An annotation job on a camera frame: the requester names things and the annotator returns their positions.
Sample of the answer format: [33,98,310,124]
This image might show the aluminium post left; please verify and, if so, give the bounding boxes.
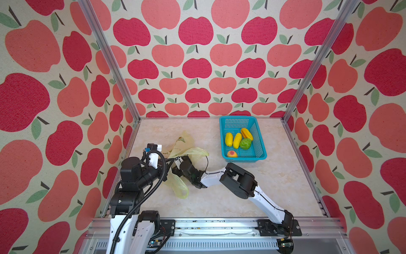
[78,1,141,124]

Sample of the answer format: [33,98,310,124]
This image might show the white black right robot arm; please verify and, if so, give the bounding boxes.
[172,156,294,236]

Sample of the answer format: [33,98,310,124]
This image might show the yellow peach toy fruit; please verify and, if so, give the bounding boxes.
[227,150,238,158]

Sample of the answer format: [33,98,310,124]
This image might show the aluminium post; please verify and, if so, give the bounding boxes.
[281,0,360,124]
[78,1,141,124]

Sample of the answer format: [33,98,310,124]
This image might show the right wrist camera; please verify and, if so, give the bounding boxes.
[174,158,183,170]

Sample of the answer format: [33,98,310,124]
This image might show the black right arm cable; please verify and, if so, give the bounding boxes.
[196,155,286,217]

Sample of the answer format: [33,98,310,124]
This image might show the yellow plastic bag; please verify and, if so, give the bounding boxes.
[163,131,209,199]

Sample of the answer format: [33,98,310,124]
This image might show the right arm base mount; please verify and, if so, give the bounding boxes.
[256,210,302,237]

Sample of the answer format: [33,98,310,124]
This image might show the green toy fruit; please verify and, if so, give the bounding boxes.
[239,138,252,150]

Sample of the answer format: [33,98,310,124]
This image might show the turquoise plastic basket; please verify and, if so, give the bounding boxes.
[219,116,267,163]

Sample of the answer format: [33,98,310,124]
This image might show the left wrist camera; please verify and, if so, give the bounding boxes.
[144,144,162,169]

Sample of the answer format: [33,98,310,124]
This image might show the yellow toy banana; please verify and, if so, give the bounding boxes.
[233,133,243,149]
[224,132,234,147]

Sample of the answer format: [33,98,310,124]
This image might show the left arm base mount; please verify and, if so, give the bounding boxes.
[136,210,176,238]

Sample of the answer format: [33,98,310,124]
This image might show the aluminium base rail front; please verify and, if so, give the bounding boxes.
[78,217,355,254]

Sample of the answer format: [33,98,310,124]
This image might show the aluminium post right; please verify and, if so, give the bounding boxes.
[281,0,360,124]

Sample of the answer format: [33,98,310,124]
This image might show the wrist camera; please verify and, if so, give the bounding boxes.
[144,144,162,169]
[174,158,183,170]

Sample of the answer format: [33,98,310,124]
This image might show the orange yellow toy fruit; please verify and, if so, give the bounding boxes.
[241,128,254,141]

